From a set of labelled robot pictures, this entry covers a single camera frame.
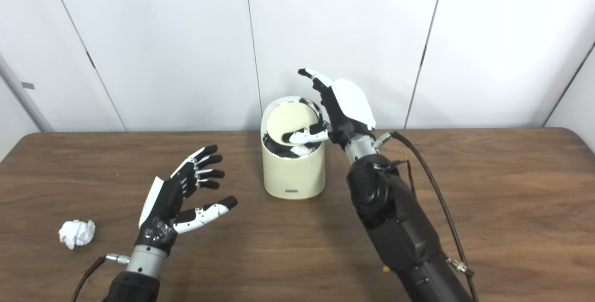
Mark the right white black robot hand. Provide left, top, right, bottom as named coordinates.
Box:
left=282, top=68, right=377, bottom=150

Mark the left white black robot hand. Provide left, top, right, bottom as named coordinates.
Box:
left=138, top=144, right=238, bottom=256

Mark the cream round bin lid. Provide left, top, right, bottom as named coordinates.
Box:
left=265, top=102, right=322, bottom=147

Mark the white paper ball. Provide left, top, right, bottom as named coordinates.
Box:
left=58, top=219, right=97, bottom=250

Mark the cream-colored bin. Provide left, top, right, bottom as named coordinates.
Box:
left=260, top=96, right=326, bottom=200

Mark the black bin liner bag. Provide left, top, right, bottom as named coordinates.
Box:
left=262, top=98, right=325, bottom=159

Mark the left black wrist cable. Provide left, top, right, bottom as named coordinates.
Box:
left=71, top=253, right=131, bottom=302

